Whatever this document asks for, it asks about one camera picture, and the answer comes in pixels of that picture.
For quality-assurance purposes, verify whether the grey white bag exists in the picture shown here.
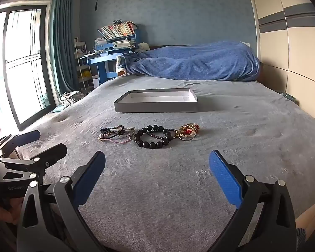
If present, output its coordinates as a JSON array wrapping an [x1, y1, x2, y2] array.
[[58, 91, 85, 106]]

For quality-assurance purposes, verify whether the black framed window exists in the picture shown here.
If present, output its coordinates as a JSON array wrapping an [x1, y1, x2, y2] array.
[[0, 3, 56, 132]]

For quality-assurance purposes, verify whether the blue beaded bracelet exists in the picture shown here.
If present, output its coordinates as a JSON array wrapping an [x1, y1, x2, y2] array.
[[100, 125, 124, 135]]

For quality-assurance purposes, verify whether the person's left hand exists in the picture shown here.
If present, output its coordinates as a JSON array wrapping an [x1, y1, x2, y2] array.
[[0, 197, 23, 226]]

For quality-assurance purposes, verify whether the silver wire bangle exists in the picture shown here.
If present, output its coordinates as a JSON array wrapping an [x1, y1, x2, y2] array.
[[120, 127, 136, 140]]

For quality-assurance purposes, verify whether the pink cord bracelet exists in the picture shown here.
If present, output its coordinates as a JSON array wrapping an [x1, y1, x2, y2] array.
[[98, 133, 132, 144]]

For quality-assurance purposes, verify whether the blue fleece blanket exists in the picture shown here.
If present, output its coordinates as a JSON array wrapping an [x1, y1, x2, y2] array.
[[121, 41, 260, 81]]

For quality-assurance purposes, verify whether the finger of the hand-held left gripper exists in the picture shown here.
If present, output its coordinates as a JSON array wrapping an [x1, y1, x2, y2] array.
[[0, 143, 68, 181], [0, 130, 41, 158]]

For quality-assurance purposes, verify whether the small dark bead bracelet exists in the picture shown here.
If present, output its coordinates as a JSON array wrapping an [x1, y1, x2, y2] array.
[[144, 128, 179, 141]]

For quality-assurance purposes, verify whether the large black bead bracelet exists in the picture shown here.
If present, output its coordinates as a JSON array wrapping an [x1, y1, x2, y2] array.
[[134, 125, 172, 149]]

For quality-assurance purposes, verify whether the gold ring bracelet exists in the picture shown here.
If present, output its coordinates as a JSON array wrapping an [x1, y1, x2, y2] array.
[[178, 125, 198, 141]]

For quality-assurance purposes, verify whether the black pearl hair tie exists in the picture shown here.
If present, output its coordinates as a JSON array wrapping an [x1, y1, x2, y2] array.
[[102, 131, 125, 140]]

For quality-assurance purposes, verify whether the white plush toy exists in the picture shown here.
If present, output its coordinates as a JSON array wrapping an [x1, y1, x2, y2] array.
[[135, 42, 151, 53]]

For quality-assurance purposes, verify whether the stack of papers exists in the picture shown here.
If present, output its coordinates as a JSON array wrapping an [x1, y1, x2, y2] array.
[[111, 39, 137, 50]]

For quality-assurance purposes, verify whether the red gold charm bracelet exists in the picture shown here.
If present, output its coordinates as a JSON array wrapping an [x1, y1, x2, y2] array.
[[182, 123, 201, 137]]

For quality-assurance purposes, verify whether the blue shelf with books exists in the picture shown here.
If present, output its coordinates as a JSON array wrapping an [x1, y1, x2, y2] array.
[[88, 29, 141, 90]]

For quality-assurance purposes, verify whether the green patterned cloth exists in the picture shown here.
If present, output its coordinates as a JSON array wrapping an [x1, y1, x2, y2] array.
[[275, 90, 298, 105]]

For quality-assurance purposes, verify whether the person's patterned clothing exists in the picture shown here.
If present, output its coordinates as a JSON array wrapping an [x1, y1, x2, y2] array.
[[295, 226, 309, 252]]

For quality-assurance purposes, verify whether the white shelf cart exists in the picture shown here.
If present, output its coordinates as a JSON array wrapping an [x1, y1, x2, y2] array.
[[73, 38, 95, 94]]

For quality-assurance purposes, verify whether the blue garment white fleece lining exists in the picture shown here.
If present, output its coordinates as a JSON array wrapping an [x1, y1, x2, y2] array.
[[115, 55, 128, 74]]

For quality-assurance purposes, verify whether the grey cardboard tray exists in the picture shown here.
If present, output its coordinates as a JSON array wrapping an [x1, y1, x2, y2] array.
[[114, 88, 198, 113]]

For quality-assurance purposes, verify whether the teal curtain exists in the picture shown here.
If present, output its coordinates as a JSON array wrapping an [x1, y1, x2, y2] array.
[[51, 0, 81, 98]]

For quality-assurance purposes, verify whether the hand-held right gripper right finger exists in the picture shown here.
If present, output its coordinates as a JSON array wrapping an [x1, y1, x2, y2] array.
[[207, 150, 297, 252]]

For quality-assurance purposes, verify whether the beige grey wardrobe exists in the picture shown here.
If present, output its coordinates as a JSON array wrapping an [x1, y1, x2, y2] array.
[[244, 0, 315, 126]]

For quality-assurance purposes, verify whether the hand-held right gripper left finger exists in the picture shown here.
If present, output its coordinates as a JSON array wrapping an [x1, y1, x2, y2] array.
[[17, 151, 106, 252]]

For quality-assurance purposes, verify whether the row of books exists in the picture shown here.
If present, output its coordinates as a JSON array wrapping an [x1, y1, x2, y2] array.
[[97, 21, 138, 41]]

